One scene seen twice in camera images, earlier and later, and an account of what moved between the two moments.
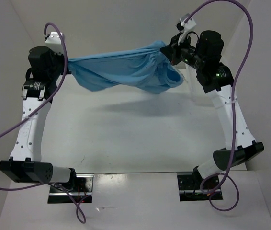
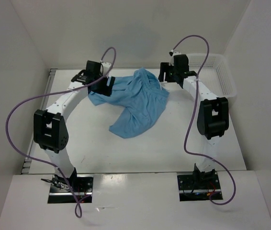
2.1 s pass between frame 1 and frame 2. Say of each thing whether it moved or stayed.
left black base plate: stayed
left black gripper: moved
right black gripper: moved
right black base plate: stayed
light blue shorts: moved
